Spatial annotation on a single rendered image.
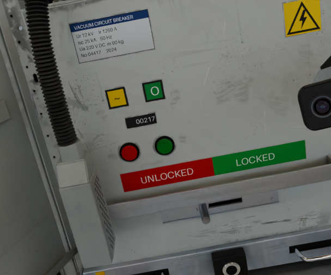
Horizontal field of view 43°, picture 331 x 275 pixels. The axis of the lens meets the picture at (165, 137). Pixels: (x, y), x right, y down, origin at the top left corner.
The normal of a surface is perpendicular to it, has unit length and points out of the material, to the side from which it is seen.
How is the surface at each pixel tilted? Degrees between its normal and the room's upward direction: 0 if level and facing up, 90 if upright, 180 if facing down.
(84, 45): 90
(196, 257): 90
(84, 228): 90
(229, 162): 90
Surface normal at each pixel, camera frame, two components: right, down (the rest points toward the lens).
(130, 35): 0.04, 0.35
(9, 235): 0.89, 0.00
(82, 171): -0.05, -0.15
